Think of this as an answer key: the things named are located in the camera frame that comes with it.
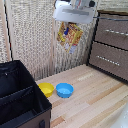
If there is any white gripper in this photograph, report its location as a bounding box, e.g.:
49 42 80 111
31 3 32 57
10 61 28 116
52 0 98 37

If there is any blue plastic bowl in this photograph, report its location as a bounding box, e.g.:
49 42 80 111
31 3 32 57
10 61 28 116
55 82 75 99

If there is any silver drawer handle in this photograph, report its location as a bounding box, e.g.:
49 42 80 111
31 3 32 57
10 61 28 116
103 28 128 37
96 54 121 67

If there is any yellow plastic bowl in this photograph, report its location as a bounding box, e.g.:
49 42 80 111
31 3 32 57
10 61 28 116
37 82 56 99

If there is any black fabric storage box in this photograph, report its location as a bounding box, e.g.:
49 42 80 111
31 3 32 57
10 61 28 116
0 59 53 128

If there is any dark robot cable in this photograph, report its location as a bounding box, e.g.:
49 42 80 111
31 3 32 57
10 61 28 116
93 15 128 23

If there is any red yellow cereal bar box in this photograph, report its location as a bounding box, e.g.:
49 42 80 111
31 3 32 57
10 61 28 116
56 21 85 55

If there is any beige woven screen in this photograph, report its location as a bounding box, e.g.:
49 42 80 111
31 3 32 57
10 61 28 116
0 0 128 82

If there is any brown drawer cabinet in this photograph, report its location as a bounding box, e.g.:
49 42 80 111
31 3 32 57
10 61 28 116
86 9 128 85

